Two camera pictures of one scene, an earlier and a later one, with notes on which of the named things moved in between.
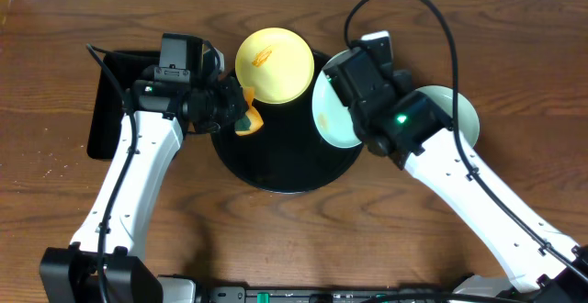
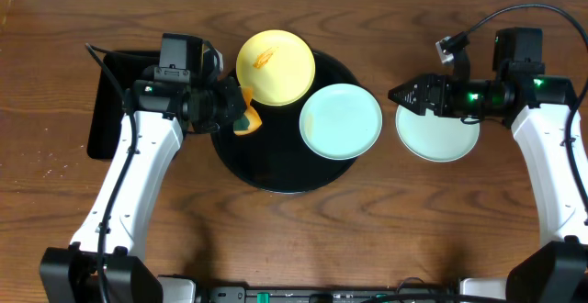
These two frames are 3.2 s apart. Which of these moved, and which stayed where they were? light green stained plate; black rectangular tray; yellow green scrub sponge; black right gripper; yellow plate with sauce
Moved: black right gripper; light green stained plate
Stayed: black rectangular tray; yellow green scrub sponge; yellow plate with sauce
